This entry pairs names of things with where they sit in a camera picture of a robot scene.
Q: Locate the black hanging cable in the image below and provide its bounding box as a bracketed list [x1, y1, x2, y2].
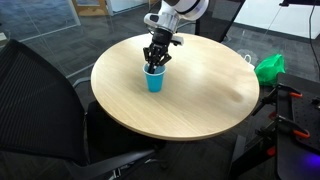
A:
[307, 0, 320, 83]

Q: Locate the blue plastic cup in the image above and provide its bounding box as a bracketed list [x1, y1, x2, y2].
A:
[142, 63, 167, 93]

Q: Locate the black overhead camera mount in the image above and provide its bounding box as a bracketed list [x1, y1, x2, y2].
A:
[279, 0, 320, 8]

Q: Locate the large black mesh office chair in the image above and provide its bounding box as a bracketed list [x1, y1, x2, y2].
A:
[0, 38, 168, 180]

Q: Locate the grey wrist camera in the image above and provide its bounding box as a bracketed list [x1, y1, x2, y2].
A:
[169, 34, 185, 47]

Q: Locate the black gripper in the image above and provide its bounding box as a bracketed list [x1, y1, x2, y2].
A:
[143, 28, 174, 74]

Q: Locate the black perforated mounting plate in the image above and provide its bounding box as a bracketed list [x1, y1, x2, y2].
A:
[290, 94, 320, 155]

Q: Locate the black clamp with orange handle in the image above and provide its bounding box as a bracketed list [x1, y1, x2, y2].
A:
[277, 114, 311, 140]
[276, 83, 304, 100]

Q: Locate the green plastic bag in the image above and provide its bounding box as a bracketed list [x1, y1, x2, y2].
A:
[254, 53, 287, 88]

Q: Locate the black equipment cart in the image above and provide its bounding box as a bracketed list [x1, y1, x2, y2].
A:
[229, 72, 320, 180]

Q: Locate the white plastic bag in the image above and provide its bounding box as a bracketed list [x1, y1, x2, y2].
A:
[236, 48, 256, 69]

